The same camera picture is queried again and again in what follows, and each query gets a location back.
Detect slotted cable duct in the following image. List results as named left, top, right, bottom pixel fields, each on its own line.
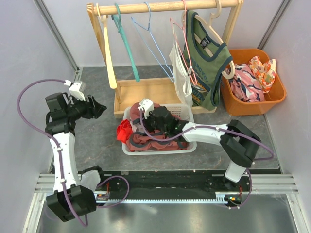
left=94, top=193, right=242, bottom=205

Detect teal plastic hanger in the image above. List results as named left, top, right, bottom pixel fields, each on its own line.
left=112, top=3, right=140, bottom=82

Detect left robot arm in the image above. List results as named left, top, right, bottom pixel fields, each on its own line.
left=45, top=93, right=107, bottom=222

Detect white tank top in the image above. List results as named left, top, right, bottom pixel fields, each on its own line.
left=169, top=25, right=193, bottom=107

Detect mauve pink tank top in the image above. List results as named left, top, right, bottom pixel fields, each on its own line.
left=130, top=121, right=144, bottom=133

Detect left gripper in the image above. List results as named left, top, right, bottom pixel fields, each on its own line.
left=65, top=94, right=106, bottom=121

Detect orange floral cloth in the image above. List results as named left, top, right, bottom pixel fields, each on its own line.
left=248, top=56, right=276, bottom=94

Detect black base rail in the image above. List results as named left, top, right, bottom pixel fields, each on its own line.
left=100, top=170, right=250, bottom=199

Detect pink wire hanger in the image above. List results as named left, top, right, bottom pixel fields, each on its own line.
left=169, top=0, right=199, bottom=85

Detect orange plastic bin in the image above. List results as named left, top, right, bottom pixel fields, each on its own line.
left=220, top=48, right=286, bottom=116

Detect wooden clothes rack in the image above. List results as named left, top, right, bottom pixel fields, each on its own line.
left=86, top=0, right=243, bottom=118

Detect white plastic basket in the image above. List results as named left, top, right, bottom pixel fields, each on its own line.
left=122, top=103, right=197, bottom=156

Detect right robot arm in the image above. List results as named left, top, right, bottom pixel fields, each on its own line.
left=139, top=106, right=261, bottom=191

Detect wooden hanger right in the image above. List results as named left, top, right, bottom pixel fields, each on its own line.
left=181, top=0, right=236, bottom=80

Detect rust red tank top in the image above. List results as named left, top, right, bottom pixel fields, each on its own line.
left=125, top=102, right=188, bottom=152

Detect light blue hanger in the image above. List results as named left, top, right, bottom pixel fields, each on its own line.
left=131, top=1, right=175, bottom=83

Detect pink patterned cloth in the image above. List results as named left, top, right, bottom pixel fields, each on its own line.
left=228, top=64, right=265, bottom=102

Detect beige wooden hanger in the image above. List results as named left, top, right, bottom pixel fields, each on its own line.
left=96, top=3, right=118, bottom=90

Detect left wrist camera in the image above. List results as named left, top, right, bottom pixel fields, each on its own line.
left=64, top=80, right=86, bottom=101

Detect green printed tank top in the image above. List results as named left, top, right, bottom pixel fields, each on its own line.
left=183, top=10, right=233, bottom=111

